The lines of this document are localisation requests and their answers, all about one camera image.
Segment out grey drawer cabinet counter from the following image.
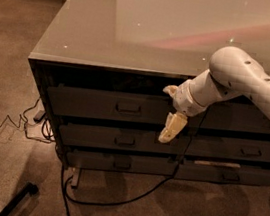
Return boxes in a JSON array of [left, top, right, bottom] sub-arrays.
[[29, 0, 270, 179]]

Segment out thin black tangled wire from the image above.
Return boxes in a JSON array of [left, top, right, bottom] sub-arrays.
[[0, 91, 61, 209]]

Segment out black stand leg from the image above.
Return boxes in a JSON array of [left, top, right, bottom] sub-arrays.
[[0, 182, 39, 216]]

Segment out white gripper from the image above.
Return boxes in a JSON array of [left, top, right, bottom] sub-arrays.
[[159, 80, 206, 144]]

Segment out black power adapter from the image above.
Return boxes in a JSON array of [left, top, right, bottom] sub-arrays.
[[33, 110, 45, 123]]

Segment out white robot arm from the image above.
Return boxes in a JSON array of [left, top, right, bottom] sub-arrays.
[[159, 46, 270, 144]]

